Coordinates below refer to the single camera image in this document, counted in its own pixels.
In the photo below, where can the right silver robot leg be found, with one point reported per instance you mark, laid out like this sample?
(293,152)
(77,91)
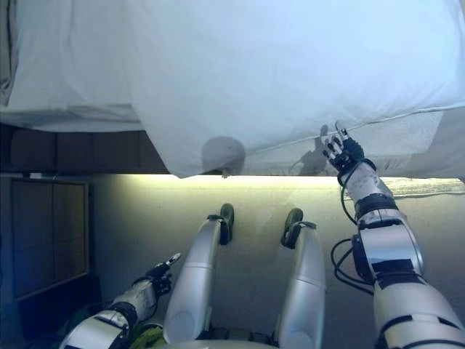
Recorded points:
(305,276)

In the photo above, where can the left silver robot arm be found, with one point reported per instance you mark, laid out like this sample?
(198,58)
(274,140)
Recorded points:
(91,331)

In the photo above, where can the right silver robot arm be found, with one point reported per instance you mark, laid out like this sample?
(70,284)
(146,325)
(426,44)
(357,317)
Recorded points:
(392,251)

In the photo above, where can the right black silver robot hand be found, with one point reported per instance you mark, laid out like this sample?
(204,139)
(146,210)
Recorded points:
(349,154)

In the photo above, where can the white duvet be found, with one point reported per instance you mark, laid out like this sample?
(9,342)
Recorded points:
(272,72)

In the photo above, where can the white bed sheet mattress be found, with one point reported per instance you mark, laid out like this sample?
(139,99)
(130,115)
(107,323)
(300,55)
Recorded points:
(72,54)

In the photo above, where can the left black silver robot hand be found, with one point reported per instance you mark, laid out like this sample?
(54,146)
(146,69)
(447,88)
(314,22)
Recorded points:
(160,278)

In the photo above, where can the left dark green robot foot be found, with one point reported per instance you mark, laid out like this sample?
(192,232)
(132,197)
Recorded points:
(227,214)

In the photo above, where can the dark green robot foot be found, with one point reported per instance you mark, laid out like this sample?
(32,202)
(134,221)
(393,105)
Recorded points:
(227,214)
(293,218)

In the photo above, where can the right dark green robot foot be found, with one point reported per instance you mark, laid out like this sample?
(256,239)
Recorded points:
(293,218)

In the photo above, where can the silver robot leg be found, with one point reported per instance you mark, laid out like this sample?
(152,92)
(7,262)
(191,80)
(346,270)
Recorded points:
(305,276)
(192,276)

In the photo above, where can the left silver robot leg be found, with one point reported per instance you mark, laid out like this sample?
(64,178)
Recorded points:
(192,276)

